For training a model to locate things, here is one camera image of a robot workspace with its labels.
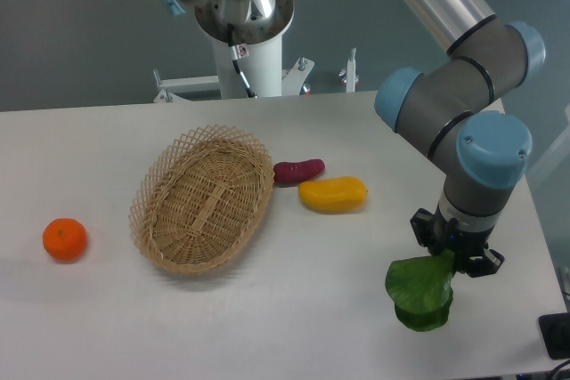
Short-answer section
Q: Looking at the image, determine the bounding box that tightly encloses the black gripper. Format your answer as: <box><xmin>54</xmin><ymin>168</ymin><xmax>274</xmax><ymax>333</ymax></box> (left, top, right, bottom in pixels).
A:
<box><xmin>410</xmin><ymin>207</ymin><xmax>505</xmax><ymax>278</ymax></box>

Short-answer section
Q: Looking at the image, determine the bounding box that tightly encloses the green bok choy vegetable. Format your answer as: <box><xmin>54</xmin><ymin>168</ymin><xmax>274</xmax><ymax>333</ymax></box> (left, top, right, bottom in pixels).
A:
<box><xmin>385</xmin><ymin>250</ymin><xmax>455</xmax><ymax>332</ymax></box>

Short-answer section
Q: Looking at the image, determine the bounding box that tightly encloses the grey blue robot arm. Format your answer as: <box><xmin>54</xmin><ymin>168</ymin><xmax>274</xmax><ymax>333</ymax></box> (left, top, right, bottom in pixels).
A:
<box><xmin>160</xmin><ymin>0</ymin><xmax>545</xmax><ymax>278</ymax></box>

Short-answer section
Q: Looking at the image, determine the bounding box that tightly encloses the yellow mango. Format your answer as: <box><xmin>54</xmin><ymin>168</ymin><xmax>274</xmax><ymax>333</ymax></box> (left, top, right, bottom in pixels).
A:
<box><xmin>297</xmin><ymin>176</ymin><xmax>368</xmax><ymax>214</ymax></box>

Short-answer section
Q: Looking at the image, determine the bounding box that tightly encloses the black device at table edge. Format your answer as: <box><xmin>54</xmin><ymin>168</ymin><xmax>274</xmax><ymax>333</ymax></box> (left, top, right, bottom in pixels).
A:
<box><xmin>538</xmin><ymin>312</ymin><xmax>569</xmax><ymax>360</ymax></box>

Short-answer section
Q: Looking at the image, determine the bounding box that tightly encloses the purple sweet potato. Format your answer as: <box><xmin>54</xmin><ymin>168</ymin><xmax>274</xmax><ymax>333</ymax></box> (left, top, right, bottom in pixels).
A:
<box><xmin>273</xmin><ymin>158</ymin><xmax>325</xmax><ymax>185</ymax></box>

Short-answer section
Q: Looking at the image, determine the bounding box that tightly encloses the woven wicker basket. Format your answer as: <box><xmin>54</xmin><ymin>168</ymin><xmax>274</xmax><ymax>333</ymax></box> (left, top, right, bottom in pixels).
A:
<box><xmin>129</xmin><ymin>125</ymin><xmax>273</xmax><ymax>275</ymax></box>

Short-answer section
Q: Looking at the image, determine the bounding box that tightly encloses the orange mandarin fruit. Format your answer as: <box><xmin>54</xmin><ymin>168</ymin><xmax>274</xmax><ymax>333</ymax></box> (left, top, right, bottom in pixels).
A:
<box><xmin>42</xmin><ymin>218</ymin><xmax>88</xmax><ymax>263</ymax></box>

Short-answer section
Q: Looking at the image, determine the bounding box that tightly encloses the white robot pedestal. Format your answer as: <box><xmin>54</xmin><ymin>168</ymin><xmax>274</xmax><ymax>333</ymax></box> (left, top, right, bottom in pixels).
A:
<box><xmin>153</xmin><ymin>0</ymin><xmax>314</xmax><ymax>102</ymax></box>

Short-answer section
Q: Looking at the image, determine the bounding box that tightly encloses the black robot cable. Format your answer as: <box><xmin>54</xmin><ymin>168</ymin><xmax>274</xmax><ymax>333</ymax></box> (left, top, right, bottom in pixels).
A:
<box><xmin>225</xmin><ymin>22</ymin><xmax>258</xmax><ymax>100</ymax></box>

